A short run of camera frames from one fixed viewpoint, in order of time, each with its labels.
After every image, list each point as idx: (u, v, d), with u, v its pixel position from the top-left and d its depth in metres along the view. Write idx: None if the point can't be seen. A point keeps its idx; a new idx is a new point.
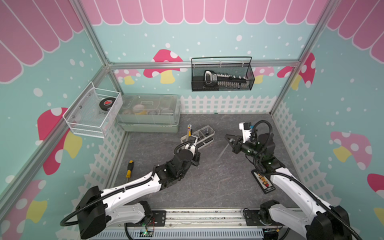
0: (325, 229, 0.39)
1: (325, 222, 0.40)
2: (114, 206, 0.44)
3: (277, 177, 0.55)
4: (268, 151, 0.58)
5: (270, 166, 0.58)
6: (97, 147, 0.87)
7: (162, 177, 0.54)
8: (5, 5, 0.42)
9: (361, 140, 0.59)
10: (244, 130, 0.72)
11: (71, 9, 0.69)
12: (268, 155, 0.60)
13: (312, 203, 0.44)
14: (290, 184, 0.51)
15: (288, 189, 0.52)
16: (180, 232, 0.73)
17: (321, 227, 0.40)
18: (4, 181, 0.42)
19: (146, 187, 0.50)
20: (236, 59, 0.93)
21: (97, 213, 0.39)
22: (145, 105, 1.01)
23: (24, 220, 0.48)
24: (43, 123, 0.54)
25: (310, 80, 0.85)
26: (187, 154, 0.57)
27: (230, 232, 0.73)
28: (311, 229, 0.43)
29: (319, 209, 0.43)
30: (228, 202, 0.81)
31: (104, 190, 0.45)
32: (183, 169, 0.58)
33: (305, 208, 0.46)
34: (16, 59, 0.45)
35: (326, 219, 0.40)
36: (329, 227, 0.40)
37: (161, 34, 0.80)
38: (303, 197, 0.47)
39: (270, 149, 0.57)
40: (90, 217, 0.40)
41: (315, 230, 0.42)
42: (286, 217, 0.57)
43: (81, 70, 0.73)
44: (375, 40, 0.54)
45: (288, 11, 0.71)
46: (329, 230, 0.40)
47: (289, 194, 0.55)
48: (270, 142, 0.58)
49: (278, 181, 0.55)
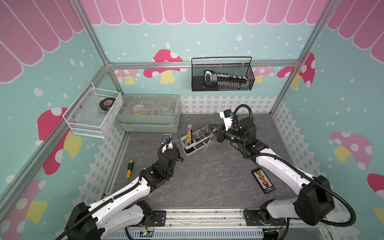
0: (312, 199, 0.41)
1: (311, 193, 0.41)
2: (105, 218, 0.44)
3: (262, 157, 0.56)
4: (251, 134, 0.59)
5: (255, 149, 0.59)
6: (97, 147, 0.87)
7: (150, 179, 0.55)
8: (5, 5, 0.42)
9: (361, 140, 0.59)
10: (225, 118, 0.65)
11: (71, 9, 0.69)
12: (251, 138, 0.61)
13: (297, 178, 0.46)
14: (275, 162, 0.52)
15: (273, 168, 0.53)
16: (180, 232, 0.73)
17: (308, 198, 0.42)
18: (4, 181, 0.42)
19: (135, 193, 0.50)
20: (236, 59, 0.93)
21: (89, 228, 0.39)
22: (145, 105, 1.01)
23: (24, 220, 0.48)
24: (43, 123, 0.54)
25: (310, 80, 0.85)
26: (172, 152, 0.59)
27: (230, 232, 0.73)
28: (298, 201, 0.45)
29: (304, 182, 0.44)
30: (228, 202, 0.81)
31: (91, 204, 0.44)
32: (171, 168, 0.60)
33: (291, 183, 0.48)
34: (16, 59, 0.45)
35: (312, 190, 0.42)
36: (315, 196, 0.42)
37: (161, 34, 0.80)
38: (289, 173, 0.48)
39: (253, 132, 0.58)
40: (81, 234, 0.39)
41: (302, 202, 0.44)
42: (280, 207, 0.58)
43: (81, 71, 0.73)
44: (375, 40, 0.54)
45: (288, 11, 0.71)
46: (315, 199, 0.42)
47: (275, 172, 0.54)
48: (252, 125, 0.59)
49: (263, 162, 0.57)
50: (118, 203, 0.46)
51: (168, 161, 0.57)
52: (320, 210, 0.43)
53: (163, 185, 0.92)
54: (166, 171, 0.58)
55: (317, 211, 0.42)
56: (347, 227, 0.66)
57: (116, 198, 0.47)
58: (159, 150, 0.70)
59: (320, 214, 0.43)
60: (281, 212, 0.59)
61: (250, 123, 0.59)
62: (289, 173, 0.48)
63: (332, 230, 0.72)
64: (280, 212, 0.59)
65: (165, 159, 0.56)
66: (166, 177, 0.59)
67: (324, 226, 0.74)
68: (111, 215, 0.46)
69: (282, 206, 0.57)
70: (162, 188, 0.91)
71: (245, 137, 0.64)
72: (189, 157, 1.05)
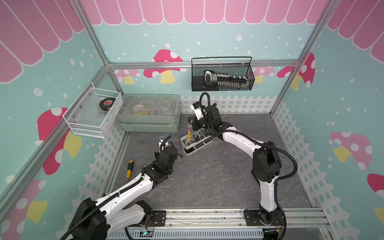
0: (262, 160, 0.52)
1: (261, 154, 0.52)
2: (112, 212, 0.44)
3: (227, 134, 0.66)
4: (215, 117, 0.71)
5: (222, 128, 0.68)
6: (97, 147, 0.87)
7: (152, 174, 0.57)
8: (5, 5, 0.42)
9: (361, 140, 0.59)
10: (195, 109, 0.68)
11: (71, 9, 0.69)
12: (217, 120, 0.72)
13: (252, 145, 0.56)
14: (236, 136, 0.62)
15: (235, 141, 0.63)
16: (180, 232, 0.73)
17: (258, 159, 0.52)
18: (4, 181, 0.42)
19: (139, 187, 0.52)
20: (236, 59, 0.93)
21: (98, 221, 0.40)
22: (145, 105, 1.01)
23: (24, 220, 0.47)
24: (43, 123, 0.54)
25: (310, 80, 0.85)
26: (170, 148, 0.63)
27: (230, 232, 0.73)
28: (253, 164, 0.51)
29: (256, 147, 0.55)
30: (228, 202, 0.81)
31: (98, 200, 0.44)
32: (171, 164, 0.64)
33: (248, 150, 0.59)
34: (16, 60, 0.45)
35: (261, 152, 0.52)
36: (264, 157, 0.52)
37: (161, 35, 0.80)
38: (246, 143, 0.58)
39: (216, 114, 0.70)
40: (90, 228, 0.40)
41: (256, 164, 0.55)
42: (263, 192, 0.63)
43: (81, 71, 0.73)
44: (375, 40, 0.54)
45: (288, 11, 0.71)
46: (264, 159, 0.52)
47: (237, 145, 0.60)
48: (214, 108, 0.70)
49: (227, 137, 0.67)
50: (124, 197, 0.47)
51: (170, 156, 0.61)
52: (269, 168, 0.54)
53: (163, 185, 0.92)
54: (166, 167, 0.62)
55: (266, 169, 0.53)
56: (347, 227, 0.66)
57: (122, 193, 0.48)
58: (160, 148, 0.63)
59: (270, 172, 0.54)
60: (267, 198, 0.63)
61: (211, 107, 0.71)
62: (246, 142, 0.58)
63: (332, 230, 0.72)
64: (267, 199, 0.63)
65: (167, 155, 0.59)
66: (167, 173, 0.61)
67: (324, 226, 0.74)
68: (117, 209, 0.47)
69: (262, 189, 0.63)
70: (162, 188, 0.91)
71: (211, 121, 0.75)
72: (189, 157, 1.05)
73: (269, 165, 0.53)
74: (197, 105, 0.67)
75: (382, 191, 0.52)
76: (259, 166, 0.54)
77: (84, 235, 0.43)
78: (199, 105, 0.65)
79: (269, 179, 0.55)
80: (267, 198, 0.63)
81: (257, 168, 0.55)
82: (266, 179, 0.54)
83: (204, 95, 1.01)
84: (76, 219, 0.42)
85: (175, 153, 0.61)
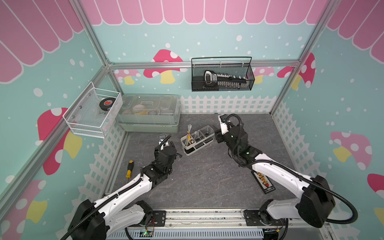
0: (315, 202, 0.41)
1: (313, 196, 0.41)
2: (111, 213, 0.44)
3: (258, 164, 0.55)
4: (243, 142, 0.58)
5: (249, 156, 0.58)
6: (97, 147, 0.87)
7: (152, 175, 0.57)
8: (5, 5, 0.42)
9: (361, 140, 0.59)
10: (221, 123, 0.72)
11: (71, 9, 0.69)
12: (244, 145, 0.61)
13: (296, 181, 0.46)
14: (272, 168, 0.52)
15: (271, 173, 0.53)
16: (180, 232, 0.73)
17: (311, 201, 0.41)
18: (4, 181, 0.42)
19: (138, 188, 0.51)
20: (236, 59, 0.93)
21: (96, 223, 0.39)
22: (145, 105, 1.01)
23: (24, 220, 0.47)
24: (43, 123, 0.54)
25: (310, 80, 0.85)
26: (170, 148, 0.63)
27: (230, 232, 0.73)
28: (301, 203, 0.45)
29: (303, 185, 0.44)
30: (228, 202, 0.81)
31: (97, 201, 0.44)
32: (170, 164, 0.63)
33: (291, 187, 0.48)
34: (16, 60, 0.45)
35: (313, 193, 0.42)
36: (317, 199, 0.42)
37: (161, 35, 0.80)
38: (287, 177, 0.48)
39: (244, 139, 0.57)
40: (89, 229, 0.39)
41: (305, 206, 0.44)
42: (280, 208, 0.58)
43: (81, 71, 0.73)
44: (375, 40, 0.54)
45: (288, 11, 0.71)
46: (317, 203, 0.42)
47: (272, 177, 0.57)
48: (243, 133, 0.58)
49: (261, 169, 0.56)
50: (123, 199, 0.47)
51: (168, 156, 0.60)
52: (324, 212, 0.43)
53: (163, 185, 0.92)
54: (165, 167, 0.61)
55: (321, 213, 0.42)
56: (347, 227, 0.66)
57: (120, 194, 0.48)
58: (158, 148, 0.74)
59: (325, 215, 0.43)
60: (282, 213, 0.59)
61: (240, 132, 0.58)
62: (288, 177, 0.48)
63: (332, 230, 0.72)
64: (281, 212, 0.59)
65: (165, 155, 0.59)
66: (166, 173, 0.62)
67: (324, 226, 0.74)
68: (116, 210, 0.46)
69: (282, 207, 0.57)
70: (162, 189, 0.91)
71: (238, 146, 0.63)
72: (189, 157, 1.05)
73: (323, 208, 0.43)
74: (223, 120, 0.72)
75: (382, 191, 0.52)
76: (310, 209, 0.43)
77: (83, 236, 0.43)
78: (226, 121, 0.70)
79: (322, 223, 0.42)
80: (282, 213, 0.59)
81: (306, 209, 0.44)
82: (318, 223, 0.43)
83: (205, 104, 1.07)
84: (75, 221, 0.42)
85: (174, 152, 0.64)
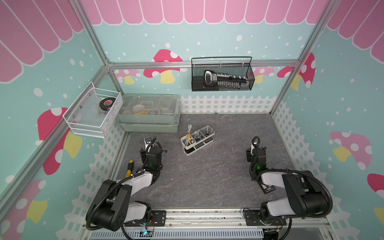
0: (293, 181, 0.48)
1: (291, 177, 0.49)
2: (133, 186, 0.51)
3: (266, 175, 0.66)
4: (260, 161, 0.72)
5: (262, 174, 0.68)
6: (97, 147, 0.87)
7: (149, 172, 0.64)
8: (6, 5, 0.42)
9: (361, 140, 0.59)
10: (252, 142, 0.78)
11: (71, 9, 0.69)
12: (261, 165, 0.73)
13: None
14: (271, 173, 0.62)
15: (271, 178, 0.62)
16: (180, 232, 0.73)
17: (289, 180, 0.48)
18: (4, 181, 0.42)
19: (144, 176, 0.60)
20: (236, 59, 0.93)
21: (126, 190, 0.45)
22: (145, 105, 1.01)
23: (24, 220, 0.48)
24: (43, 123, 0.54)
25: (310, 80, 0.85)
26: (157, 148, 0.72)
27: (230, 232, 0.73)
28: (287, 192, 0.50)
29: None
30: (228, 202, 0.81)
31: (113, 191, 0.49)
32: (159, 161, 0.73)
33: None
34: (16, 59, 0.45)
35: (293, 177, 0.49)
36: (296, 181, 0.48)
37: (161, 35, 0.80)
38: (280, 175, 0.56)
39: (262, 159, 0.71)
40: (119, 197, 0.44)
41: (289, 191, 0.49)
42: (280, 204, 0.58)
43: (81, 70, 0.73)
44: (375, 40, 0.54)
45: (288, 11, 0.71)
46: (296, 183, 0.48)
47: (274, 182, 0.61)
48: (262, 153, 0.72)
49: (265, 178, 0.66)
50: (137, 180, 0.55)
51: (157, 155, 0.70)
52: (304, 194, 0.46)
53: (163, 185, 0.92)
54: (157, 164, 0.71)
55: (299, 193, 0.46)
56: (347, 227, 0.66)
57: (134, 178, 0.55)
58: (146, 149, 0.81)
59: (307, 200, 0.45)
60: (281, 209, 0.58)
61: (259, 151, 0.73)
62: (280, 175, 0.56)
63: (332, 230, 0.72)
64: (279, 208, 0.59)
65: (155, 154, 0.68)
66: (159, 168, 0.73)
67: (324, 226, 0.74)
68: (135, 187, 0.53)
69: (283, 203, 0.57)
70: (162, 188, 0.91)
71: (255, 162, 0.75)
72: (189, 157, 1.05)
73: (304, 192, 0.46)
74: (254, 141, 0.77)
75: (382, 191, 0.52)
76: (292, 191, 0.47)
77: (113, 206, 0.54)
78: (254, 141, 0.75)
79: (305, 210, 0.43)
80: (280, 209, 0.59)
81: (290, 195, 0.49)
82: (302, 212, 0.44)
83: (205, 104, 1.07)
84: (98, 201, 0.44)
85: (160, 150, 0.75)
